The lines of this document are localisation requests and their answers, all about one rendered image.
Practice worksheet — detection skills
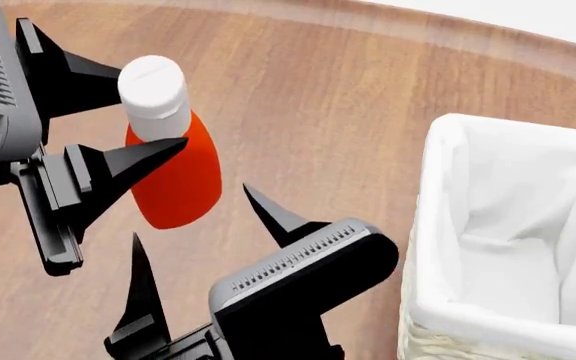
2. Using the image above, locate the woven wicker basket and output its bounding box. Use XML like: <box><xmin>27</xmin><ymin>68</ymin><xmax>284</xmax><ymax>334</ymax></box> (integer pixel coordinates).
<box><xmin>396</xmin><ymin>220</ymin><xmax>576</xmax><ymax>360</ymax></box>

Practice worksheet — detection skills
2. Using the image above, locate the red ketchup bottle white cap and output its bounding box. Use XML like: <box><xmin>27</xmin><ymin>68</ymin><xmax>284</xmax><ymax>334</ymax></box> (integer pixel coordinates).
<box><xmin>117</xmin><ymin>54</ymin><xmax>224</xmax><ymax>231</ymax></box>

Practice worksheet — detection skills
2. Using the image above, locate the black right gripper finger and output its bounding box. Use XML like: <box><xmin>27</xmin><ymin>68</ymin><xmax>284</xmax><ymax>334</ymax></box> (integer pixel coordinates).
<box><xmin>109</xmin><ymin>231</ymin><xmax>173</xmax><ymax>350</ymax></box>
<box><xmin>242</xmin><ymin>182</ymin><xmax>333</xmax><ymax>249</ymax></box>

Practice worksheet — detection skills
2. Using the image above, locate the grey vented right camera box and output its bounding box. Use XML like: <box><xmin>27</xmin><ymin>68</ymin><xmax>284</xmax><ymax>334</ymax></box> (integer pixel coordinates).
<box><xmin>208</xmin><ymin>216</ymin><xmax>400</xmax><ymax>360</ymax></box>

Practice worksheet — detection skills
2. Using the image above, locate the white fabric-lined wicker basket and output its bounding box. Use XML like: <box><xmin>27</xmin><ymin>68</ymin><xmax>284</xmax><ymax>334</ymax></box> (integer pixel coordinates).
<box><xmin>409</xmin><ymin>112</ymin><xmax>576</xmax><ymax>360</ymax></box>

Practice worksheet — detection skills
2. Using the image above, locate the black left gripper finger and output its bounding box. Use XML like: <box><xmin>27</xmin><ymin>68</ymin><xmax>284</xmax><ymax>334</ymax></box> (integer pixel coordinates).
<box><xmin>14</xmin><ymin>17</ymin><xmax>123</xmax><ymax>122</ymax></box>
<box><xmin>42</xmin><ymin>136</ymin><xmax>190</xmax><ymax>244</ymax></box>

